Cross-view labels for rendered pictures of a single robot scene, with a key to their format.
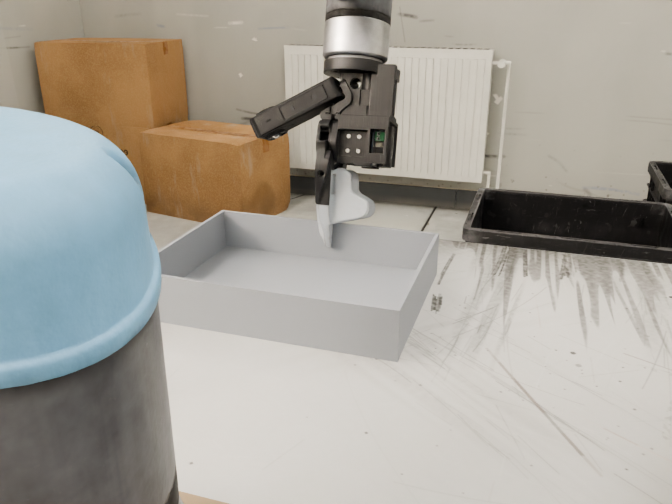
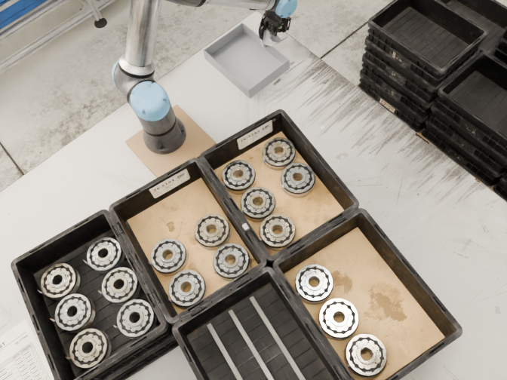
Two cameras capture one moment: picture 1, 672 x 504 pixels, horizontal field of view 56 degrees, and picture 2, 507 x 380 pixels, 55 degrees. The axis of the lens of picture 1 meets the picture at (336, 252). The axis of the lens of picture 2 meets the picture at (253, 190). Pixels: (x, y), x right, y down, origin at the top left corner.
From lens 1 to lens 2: 1.43 m
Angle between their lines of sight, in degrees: 50
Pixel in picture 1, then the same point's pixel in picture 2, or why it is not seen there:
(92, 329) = (159, 117)
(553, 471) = not seen: hidden behind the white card
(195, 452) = (198, 106)
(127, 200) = (162, 106)
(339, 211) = (265, 41)
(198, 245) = (230, 36)
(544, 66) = not seen: outside the picture
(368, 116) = (273, 21)
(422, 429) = (239, 117)
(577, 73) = not seen: outside the picture
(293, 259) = (256, 47)
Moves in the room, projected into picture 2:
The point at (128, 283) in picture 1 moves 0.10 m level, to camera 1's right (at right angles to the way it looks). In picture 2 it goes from (163, 113) to (188, 125)
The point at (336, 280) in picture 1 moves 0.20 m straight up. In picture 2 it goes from (259, 62) to (255, 22)
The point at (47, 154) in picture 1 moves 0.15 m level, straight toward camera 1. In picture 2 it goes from (156, 100) to (146, 141)
